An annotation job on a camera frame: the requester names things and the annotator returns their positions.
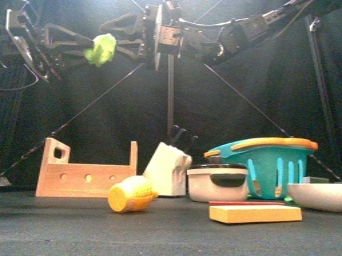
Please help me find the yellow rectangular block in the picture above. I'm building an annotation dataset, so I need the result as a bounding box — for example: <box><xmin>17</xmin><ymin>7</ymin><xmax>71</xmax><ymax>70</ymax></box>
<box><xmin>208</xmin><ymin>204</ymin><xmax>303</xmax><ymax>225</ymax></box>

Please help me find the yellow ribbed cup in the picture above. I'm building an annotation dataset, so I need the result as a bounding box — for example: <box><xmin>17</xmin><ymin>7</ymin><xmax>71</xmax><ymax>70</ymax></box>
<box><xmin>107</xmin><ymin>175</ymin><xmax>159</xmax><ymax>214</ymax></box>

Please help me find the white bowl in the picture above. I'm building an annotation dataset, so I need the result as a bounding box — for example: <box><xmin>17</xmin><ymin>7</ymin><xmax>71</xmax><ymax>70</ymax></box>
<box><xmin>286</xmin><ymin>182</ymin><xmax>342</xmax><ymax>214</ymax></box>

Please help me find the vertical metal frame pole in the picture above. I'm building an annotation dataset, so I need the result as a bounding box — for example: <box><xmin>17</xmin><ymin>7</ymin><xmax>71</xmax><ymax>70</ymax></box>
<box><xmin>166</xmin><ymin>53</ymin><xmax>176</xmax><ymax>136</ymax></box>

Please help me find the white toy knife block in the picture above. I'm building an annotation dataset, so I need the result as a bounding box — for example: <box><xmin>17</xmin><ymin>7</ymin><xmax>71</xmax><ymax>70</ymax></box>
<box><xmin>143</xmin><ymin>141</ymin><xmax>194</xmax><ymax>198</ymax></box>

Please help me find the diagonal brace rod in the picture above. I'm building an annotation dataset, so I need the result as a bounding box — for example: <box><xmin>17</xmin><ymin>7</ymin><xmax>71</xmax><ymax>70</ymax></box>
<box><xmin>202</xmin><ymin>62</ymin><xmax>342</xmax><ymax>183</ymax></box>
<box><xmin>0</xmin><ymin>62</ymin><xmax>147</xmax><ymax>178</ymax></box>

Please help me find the black pot lid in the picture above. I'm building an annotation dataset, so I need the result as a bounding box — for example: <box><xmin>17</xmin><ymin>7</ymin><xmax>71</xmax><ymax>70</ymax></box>
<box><xmin>188</xmin><ymin>155</ymin><xmax>249</xmax><ymax>170</ymax></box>

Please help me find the teal basket with orange rim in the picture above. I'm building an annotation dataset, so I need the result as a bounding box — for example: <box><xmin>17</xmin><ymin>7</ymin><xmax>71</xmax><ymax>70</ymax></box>
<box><xmin>203</xmin><ymin>136</ymin><xmax>321</xmax><ymax>201</ymax></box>

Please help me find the flat red toy piece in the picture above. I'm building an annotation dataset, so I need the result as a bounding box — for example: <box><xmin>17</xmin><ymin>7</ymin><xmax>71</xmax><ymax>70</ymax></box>
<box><xmin>207</xmin><ymin>200</ymin><xmax>287</xmax><ymax>207</ymax></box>

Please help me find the grey box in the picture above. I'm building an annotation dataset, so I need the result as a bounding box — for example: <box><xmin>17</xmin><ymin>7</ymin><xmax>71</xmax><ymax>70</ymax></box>
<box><xmin>302</xmin><ymin>176</ymin><xmax>331</xmax><ymax>185</ymax></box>

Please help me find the black toy knife handle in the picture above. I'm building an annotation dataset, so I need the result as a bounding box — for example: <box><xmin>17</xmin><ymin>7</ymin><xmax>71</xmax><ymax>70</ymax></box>
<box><xmin>170</xmin><ymin>124</ymin><xmax>190</xmax><ymax>147</ymax></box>
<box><xmin>183</xmin><ymin>134</ymin><xmax>200</xmax><ymax>154</ymax></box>

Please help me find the green toy starfruit half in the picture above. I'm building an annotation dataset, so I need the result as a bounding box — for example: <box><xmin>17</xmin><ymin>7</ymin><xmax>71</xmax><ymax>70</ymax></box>
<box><xmin>94</xmin><ymin>33</ymin><xmax>119</xmax><ymax>65</ymax></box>
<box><xmin>83</xmin><ymin>44</ymin><xmax>103</xmax><ymax>66</ymax></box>

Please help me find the wooden toy crate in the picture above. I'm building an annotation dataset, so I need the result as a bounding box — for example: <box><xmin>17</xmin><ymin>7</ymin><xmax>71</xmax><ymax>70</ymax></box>
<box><xmin>35</xmin><ymin>137</ymin><xmax>139</xmax><ymax>198</ymax></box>

